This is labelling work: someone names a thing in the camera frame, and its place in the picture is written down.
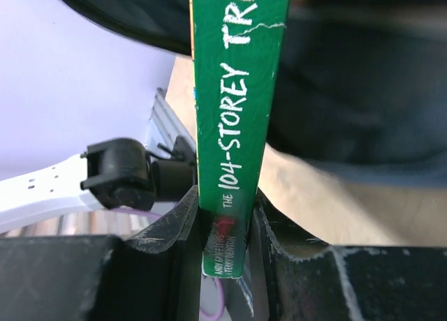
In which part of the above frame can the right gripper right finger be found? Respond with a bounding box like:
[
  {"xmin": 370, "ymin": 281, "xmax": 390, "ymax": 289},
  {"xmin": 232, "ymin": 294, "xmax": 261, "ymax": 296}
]
[{"xmin": 249, "ymin": 193, "xmax": 446, "ymax": 320}]

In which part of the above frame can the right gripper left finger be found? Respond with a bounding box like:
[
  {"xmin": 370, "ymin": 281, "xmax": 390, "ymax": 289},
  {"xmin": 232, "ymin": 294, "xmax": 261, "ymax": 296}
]
[{"xmin": 1, "ymin": 187, "xmax": 202, "ymax": 320}]

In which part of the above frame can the blue student backpack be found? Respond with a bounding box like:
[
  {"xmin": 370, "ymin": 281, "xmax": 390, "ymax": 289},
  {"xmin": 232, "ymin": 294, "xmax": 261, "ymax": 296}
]
[{"xmin": 62, "ymin": 0, "xmax": 446, "ymax": 188}]

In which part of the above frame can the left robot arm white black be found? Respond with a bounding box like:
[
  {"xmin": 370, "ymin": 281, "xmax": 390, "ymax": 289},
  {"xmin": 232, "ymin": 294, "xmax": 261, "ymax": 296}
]
[{"xmin": 1, "ymin": 136, "xmax": 197, "ymax": 232}]

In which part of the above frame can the green treehouse book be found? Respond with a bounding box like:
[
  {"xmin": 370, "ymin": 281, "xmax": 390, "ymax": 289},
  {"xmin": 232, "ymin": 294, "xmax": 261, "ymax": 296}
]
[{"xmin": 189, "ymin": 0, "xmax": 290, "ymax": 278}]

